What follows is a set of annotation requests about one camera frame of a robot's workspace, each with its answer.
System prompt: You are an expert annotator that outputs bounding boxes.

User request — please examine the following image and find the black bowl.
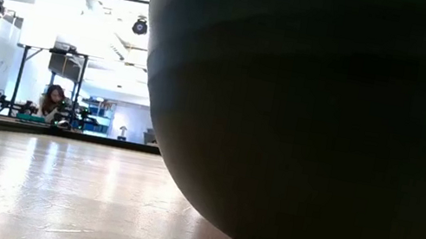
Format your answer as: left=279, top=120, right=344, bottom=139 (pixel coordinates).
left=106, top=0, right=426, bottom=239

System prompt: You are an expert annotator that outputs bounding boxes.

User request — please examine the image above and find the dark hanging monitor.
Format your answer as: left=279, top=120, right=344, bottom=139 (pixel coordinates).
left=46, top=50, right=87, bottom=84

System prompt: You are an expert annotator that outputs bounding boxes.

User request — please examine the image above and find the blue storage shelf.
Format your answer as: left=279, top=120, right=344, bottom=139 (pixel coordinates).
left=81, top=96, right=117, bottom=136

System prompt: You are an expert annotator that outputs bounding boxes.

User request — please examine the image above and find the person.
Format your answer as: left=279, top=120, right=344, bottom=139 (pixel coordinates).
left=35, top=81, right=69, bottom=126

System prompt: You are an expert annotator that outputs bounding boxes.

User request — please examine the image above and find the small grey stand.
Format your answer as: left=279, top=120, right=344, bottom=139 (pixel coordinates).
left=116, top=123, right=130, bottom=142

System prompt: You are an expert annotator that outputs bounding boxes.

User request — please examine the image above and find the grey bin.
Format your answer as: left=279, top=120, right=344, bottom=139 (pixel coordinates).
left=141, top=126, right=161, bottom=146

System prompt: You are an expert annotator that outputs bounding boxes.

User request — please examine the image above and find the green flat box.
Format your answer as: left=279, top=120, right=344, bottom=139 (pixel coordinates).
left=14, top=111, right=47, bottom=126

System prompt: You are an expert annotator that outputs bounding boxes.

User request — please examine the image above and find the black metal station frame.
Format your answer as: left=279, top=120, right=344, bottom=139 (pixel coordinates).
left=5, top=42, right=92, bottom=130

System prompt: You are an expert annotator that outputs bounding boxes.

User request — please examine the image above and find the black aluminium table frame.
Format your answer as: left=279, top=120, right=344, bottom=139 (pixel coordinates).
left=0, top=115, right=163, bottom=165

